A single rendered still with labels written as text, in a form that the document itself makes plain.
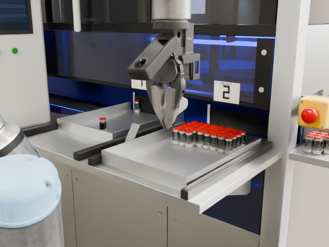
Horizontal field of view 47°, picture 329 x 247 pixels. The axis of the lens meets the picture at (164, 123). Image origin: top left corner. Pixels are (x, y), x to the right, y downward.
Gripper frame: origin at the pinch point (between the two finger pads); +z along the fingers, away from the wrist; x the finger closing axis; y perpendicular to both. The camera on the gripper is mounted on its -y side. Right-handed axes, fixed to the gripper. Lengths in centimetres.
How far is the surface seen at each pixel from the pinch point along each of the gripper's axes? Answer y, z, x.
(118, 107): 39, 12, 54
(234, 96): 37.7, 0.9, 4.8
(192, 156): 18.4, 13.9, 5.5
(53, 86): 46, 10, 105
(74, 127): 11.8, 11.8, 45.7
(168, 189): -0.7, 14.1, -1.6
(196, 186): 0.9, 12.2, -7.6
